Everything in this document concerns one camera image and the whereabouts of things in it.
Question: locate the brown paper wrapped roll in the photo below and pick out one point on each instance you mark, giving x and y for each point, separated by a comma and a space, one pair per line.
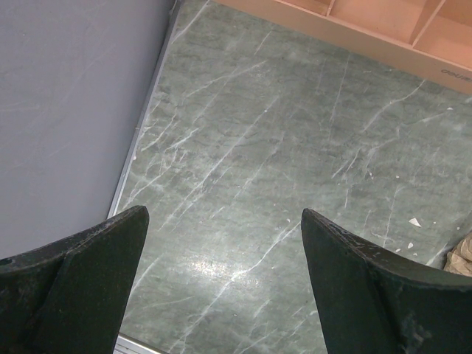
459, 259

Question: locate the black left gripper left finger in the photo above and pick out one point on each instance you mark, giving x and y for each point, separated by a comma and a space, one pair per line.
70, 296

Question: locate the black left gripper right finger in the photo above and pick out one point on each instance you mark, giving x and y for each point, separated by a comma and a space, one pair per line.
371, 300

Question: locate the orange plastic file organizer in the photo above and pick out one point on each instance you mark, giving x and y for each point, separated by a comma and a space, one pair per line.
430, 39

